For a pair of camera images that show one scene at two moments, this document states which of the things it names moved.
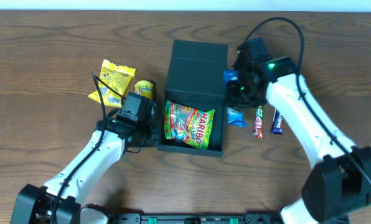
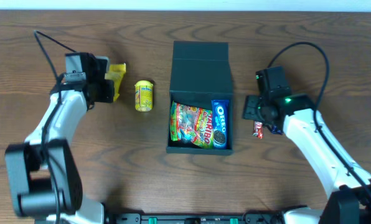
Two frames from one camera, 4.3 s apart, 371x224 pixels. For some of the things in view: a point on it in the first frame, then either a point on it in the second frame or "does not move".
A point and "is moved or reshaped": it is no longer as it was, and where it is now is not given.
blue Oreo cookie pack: x=234 y=116 -> x=220 y=124
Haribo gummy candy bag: x=192 y=126 is moved or reshaped
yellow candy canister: x=144 y=88 does not move
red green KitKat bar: x=259 y=121 does not move
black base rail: x=248 y=218 does not move
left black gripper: x=155 y=134 -> x=105 y=90
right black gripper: x=235 y=90 -> x=251 y=107
